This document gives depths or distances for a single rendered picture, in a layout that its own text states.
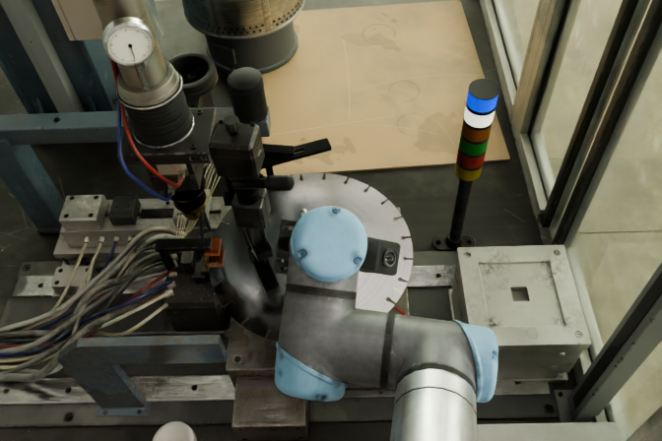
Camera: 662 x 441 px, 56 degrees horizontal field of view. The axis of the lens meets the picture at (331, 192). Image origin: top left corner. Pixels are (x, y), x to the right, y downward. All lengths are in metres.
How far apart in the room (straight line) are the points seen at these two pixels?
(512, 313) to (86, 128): 0.78
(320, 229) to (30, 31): 0.92
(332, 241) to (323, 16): 1.24
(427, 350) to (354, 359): 0.07
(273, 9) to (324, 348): 0.99
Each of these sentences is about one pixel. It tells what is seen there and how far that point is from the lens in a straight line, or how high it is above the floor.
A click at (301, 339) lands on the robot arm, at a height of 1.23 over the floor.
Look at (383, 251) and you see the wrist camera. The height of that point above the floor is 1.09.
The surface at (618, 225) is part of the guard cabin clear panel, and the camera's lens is 1.02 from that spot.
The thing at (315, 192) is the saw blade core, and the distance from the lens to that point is 1.08.
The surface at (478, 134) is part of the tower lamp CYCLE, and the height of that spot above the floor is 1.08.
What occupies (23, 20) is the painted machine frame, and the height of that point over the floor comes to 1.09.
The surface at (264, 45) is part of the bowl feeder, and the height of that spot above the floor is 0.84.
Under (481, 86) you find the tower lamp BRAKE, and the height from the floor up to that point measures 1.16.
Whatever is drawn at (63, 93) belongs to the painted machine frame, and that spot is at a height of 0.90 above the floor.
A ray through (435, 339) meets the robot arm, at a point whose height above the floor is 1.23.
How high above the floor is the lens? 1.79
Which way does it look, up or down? 51 degrees down
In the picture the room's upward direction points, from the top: 4 degrees counter-clockwise
